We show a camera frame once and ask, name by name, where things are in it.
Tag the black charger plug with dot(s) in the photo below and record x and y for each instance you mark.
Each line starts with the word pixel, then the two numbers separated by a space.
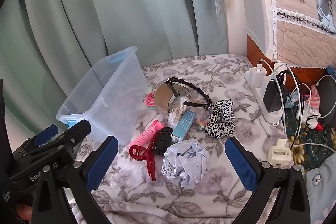
pixel 273 98

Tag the white paper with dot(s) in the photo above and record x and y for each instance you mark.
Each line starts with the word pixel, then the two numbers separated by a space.
pixel 183 161

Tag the black hair clip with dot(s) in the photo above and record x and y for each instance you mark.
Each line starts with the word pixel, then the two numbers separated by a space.
pixel 162 141

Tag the dark floral cloth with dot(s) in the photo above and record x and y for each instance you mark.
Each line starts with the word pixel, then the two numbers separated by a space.
pixel 312 140

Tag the cream claw hair clip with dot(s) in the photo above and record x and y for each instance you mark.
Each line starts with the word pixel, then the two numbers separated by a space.
pixel 278 154

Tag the pink and white knitted item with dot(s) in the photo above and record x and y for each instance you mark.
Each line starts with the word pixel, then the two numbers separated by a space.
pixel 315 99

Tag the white charger plug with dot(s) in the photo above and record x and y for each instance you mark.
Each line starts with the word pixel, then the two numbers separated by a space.
pixel 267 82
pixel 279 69
pixel 256 75

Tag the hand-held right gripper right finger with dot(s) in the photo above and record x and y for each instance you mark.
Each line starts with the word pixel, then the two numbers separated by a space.
pixel 241 166

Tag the brown wooden frame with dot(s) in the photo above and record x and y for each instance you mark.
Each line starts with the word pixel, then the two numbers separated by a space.
pixel 302 73

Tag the light blue hair clip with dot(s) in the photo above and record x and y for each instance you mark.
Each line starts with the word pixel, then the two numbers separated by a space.
pixel 288 103

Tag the white padded panel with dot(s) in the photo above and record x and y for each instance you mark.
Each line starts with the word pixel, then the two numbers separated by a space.
pixel 260 16

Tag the red claw hair clip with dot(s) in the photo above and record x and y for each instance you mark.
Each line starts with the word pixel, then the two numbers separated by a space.
pixel 149 161

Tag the person's left hand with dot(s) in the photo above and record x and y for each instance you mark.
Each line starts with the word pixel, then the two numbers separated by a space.
pixel 23 212

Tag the floral fleece blanket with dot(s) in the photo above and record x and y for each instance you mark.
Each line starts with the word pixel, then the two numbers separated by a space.
pixel 223 77

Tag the black beaded headband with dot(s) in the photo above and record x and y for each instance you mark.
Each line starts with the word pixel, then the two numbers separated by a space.
pixel 197 104

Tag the pale green curtain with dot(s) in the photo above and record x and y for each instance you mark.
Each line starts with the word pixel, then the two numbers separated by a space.
pixel 105 3

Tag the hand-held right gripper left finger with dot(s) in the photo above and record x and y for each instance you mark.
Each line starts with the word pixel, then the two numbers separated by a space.
pixel 102 163

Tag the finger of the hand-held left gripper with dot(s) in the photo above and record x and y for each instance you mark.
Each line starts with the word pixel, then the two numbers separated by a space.
pixel 47 133
pixel 76 132

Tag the leopard print scrunchie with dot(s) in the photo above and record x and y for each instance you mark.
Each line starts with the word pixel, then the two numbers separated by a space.
pixel 219 124

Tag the beige quilted lace cover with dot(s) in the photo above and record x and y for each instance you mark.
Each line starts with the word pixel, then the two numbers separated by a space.
pixel 296 29

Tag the white power strip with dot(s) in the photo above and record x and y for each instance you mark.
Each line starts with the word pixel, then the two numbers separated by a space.
pixel 258 98

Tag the pink hair roller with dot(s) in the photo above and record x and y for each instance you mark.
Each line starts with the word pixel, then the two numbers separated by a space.
pixel 143 137

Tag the clear plastic storage container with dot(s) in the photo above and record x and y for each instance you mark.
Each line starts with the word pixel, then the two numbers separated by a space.
pixel 113 98

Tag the brown round clock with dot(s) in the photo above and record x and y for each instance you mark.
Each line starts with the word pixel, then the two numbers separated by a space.
pixel 161 98

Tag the light blue panda cloth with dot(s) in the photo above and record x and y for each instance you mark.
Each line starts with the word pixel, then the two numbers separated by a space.
pixel 323 187

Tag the dark grey round object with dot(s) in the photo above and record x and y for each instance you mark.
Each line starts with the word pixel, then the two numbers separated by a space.
pixel 328 98

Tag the small teal box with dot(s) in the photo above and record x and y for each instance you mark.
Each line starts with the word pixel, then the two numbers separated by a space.
pixel 183 123

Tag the clear bag of toothpicks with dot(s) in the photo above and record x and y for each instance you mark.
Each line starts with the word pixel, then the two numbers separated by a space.
pixel 174 115

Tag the white bottle with red cap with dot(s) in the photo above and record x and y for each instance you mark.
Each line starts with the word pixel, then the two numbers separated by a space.
pixel 305 113

